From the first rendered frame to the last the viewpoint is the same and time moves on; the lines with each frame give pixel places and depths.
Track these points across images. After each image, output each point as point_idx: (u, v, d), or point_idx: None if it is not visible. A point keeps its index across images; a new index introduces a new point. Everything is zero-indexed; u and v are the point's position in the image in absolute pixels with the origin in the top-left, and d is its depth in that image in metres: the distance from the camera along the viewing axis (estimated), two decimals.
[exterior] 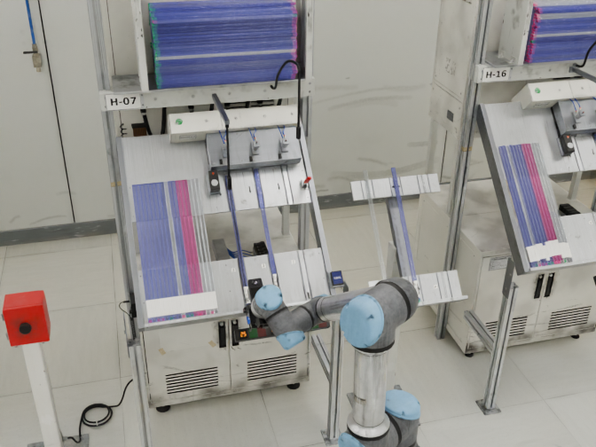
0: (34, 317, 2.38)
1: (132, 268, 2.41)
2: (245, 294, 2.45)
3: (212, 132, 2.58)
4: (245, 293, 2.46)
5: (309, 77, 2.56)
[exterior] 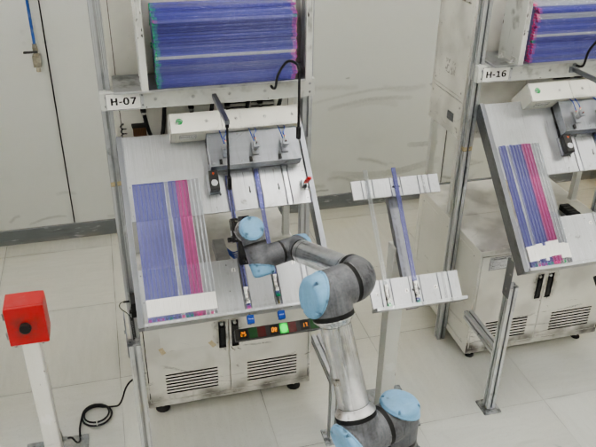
0: (34, 317, 2.38)
1: (132, 268, 2.41)
2: (245, 294, 2.45)
3: (212, 132, 2.58)
4: (245, 293, 2.46)
5: (309, 77, 2.56)
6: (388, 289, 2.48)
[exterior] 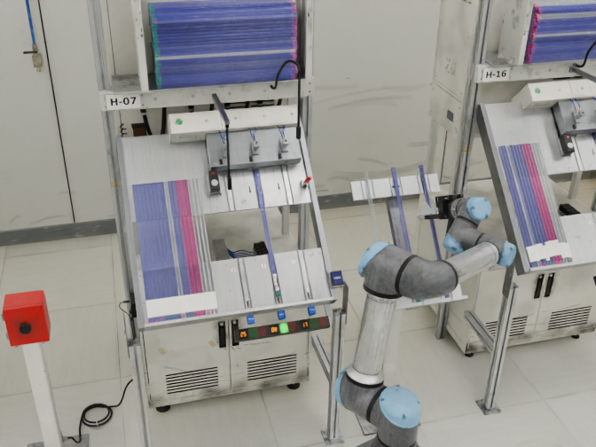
0: (34, 317, 2.38)
1: (132, 268, 2.41)
2: None
3: (212, 132, 2.58)
4: None
5: (309, 77, 2.56)
6: None
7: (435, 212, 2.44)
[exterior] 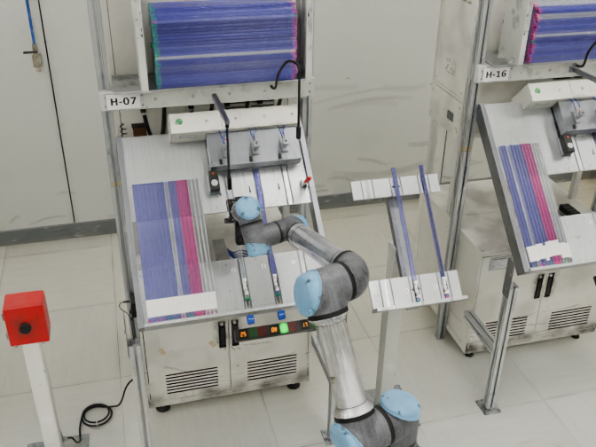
0: (34, 317, 2.38)
1: (132, 268, 2.41)
2: (443, 285, 2.52)
3: (212, 132, 2.58)
4: (443, 283, 2.52)
5: (309, 77, 2.56)
6: (247, 283, 2.47)
7: None
